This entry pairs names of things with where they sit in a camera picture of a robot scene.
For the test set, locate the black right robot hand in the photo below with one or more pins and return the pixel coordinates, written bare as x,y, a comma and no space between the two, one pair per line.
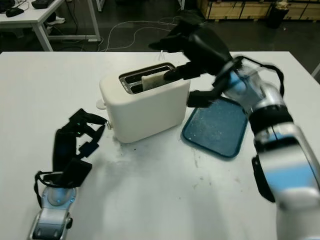
207,50

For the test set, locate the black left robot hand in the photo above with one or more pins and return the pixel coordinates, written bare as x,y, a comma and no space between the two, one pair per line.
62,147

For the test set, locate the slice of white bread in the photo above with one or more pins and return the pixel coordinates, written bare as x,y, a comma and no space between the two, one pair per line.
152,81

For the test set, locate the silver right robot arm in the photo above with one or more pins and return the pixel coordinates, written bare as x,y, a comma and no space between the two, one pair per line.
282,140

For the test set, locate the chrome toaster dial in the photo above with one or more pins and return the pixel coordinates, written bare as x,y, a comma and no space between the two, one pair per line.
109,125

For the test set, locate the blue plastic tray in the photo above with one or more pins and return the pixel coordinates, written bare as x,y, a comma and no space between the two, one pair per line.
215,130

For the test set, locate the cream white two-slot toaster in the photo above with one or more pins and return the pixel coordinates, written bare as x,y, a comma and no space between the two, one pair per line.
147,112

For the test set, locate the wooden crates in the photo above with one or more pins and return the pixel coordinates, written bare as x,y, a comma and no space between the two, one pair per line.
240,8

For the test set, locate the black trash bin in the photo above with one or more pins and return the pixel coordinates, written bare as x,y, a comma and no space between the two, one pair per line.
277,16

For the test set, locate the white shoe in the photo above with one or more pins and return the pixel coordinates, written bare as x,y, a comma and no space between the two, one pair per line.
56,20

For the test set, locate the white office desk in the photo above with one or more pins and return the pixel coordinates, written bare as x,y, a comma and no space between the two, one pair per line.
30,15

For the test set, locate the black computer mouse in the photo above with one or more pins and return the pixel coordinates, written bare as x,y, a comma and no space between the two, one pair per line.
14,12

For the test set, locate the black electronic meter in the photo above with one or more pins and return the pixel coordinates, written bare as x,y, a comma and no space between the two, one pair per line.
41,3

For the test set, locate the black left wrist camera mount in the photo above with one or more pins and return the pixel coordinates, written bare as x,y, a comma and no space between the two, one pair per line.
76,172

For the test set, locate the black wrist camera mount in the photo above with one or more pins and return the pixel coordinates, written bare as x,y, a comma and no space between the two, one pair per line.
200,98
76,172

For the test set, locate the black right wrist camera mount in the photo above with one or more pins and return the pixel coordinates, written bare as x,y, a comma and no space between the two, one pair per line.
200,98

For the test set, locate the white table frame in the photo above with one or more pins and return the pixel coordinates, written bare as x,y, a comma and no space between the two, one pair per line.
98,5

